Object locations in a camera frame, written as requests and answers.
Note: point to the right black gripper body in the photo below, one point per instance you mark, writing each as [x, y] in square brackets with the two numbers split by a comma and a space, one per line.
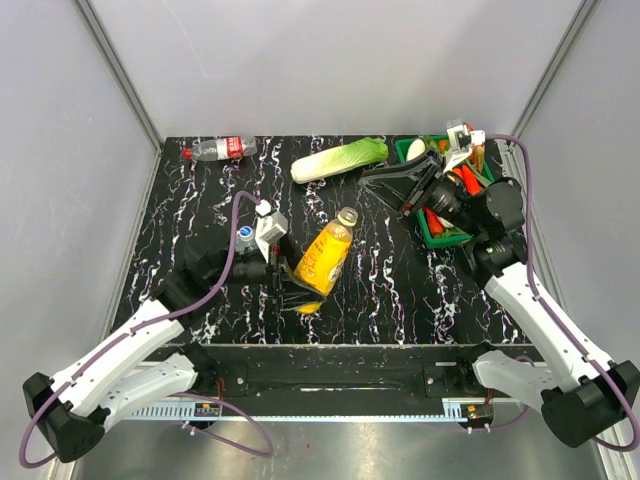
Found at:
[449, 199]

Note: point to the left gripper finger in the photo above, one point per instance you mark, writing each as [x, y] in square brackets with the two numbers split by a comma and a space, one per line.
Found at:
[305, 302]
[293, 284]

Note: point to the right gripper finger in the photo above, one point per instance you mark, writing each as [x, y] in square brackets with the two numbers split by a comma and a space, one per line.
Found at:
[425, 165]
[393, 193]

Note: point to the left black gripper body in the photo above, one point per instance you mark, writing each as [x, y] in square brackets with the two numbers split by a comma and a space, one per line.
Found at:
[273, 266]

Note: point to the yellow juice bottle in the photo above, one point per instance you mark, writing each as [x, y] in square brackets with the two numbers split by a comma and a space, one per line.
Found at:
[322, 262]

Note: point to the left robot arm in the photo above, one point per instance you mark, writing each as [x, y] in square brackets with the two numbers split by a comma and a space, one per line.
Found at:
[74, 408]

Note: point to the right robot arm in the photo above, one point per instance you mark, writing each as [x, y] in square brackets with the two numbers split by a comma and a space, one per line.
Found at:
[583, 391]

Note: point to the clear blue-cap water bottle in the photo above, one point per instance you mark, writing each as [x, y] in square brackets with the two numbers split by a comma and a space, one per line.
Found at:
[245, 240]

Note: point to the red-label soda bottle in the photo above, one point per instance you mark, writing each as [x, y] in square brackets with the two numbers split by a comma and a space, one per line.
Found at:
[221, 149]

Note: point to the toy white radish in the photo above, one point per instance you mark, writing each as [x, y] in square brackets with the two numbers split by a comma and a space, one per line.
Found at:
[415, 149]

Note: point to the toy green beans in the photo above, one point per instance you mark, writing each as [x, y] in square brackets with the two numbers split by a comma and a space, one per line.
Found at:
[473, 156]

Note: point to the toy orange carrot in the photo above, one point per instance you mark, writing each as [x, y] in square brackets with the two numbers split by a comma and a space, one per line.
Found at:
[472, 184]

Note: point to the toy napa cabbage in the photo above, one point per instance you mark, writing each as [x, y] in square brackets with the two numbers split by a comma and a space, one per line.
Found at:
[338, 160]

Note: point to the green plastic basket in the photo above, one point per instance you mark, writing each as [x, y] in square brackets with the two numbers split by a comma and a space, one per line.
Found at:
[433, 231]

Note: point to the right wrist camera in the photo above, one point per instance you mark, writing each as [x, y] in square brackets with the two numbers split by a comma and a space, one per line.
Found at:
[461, 135]

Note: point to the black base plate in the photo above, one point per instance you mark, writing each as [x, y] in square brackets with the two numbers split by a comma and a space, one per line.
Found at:
[337, 380]

